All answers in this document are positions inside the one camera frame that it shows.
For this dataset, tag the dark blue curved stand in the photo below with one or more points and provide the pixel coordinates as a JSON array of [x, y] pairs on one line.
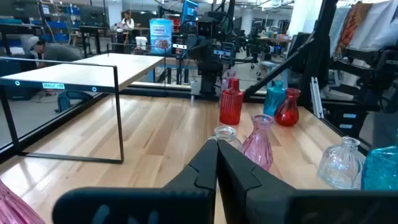
[[63, 101]]

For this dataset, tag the black office chair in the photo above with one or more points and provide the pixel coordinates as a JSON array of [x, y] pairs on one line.
[[379, 71]]

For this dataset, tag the blue square cut-glass vase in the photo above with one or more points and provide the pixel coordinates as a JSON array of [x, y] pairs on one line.
[[382, 169]]

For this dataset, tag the clear round glass vase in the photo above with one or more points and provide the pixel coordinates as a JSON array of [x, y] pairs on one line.
[[227, 132]]

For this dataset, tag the white bucket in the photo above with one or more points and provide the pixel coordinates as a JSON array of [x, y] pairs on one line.
[[141, 42]]

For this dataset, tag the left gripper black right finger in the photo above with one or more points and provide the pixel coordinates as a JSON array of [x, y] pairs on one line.
[[248, 199]]

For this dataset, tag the pink ribbed carafe vase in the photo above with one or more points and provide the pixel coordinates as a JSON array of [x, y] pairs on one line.
[[14, 208]]

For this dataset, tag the blue lit monitor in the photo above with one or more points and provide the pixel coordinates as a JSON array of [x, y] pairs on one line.
[[190, 11]]

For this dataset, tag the blue diamond-cut bottle vase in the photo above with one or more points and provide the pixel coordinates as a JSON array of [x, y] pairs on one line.
[[273, 98]]

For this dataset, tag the red ribbed bottle vase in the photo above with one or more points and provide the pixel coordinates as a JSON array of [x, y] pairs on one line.
[[231, 105]]

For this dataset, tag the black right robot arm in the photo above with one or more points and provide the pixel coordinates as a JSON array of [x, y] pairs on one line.
[[208, 77]]

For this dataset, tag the orange patterned hanging cloth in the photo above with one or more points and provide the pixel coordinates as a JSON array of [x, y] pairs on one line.
[[351, 25]]

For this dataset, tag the person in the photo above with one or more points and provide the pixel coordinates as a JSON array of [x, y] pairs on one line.
[[59, 53], [127, 23]]

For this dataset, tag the clear squat ribbed vase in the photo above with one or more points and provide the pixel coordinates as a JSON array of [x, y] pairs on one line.
[[340, 165]]

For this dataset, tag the black workbench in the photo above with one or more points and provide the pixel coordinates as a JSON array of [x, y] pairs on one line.
[[21, 27]]

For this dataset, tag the blue storage bins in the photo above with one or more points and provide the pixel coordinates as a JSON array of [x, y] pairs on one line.
[[57, 25]]

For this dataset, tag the wooden shelf black metal frame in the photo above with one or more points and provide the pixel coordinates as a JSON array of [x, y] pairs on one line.
[[93, 73]]

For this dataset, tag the red bulbous glass vase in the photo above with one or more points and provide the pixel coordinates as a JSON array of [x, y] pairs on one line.
[[287, 113]]

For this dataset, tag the pink diamond-pattern carafe vase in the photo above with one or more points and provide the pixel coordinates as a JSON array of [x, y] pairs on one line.
[[258, 146]]

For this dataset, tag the pink ribbed bottle vase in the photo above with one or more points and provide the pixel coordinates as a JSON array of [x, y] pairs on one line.
[[224, 84]]

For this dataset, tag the silver aluminium bracket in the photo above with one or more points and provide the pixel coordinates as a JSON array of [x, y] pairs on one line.
[[316, 96]]

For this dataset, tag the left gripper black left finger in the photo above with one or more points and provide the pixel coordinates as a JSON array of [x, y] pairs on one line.
[[192, 199]]

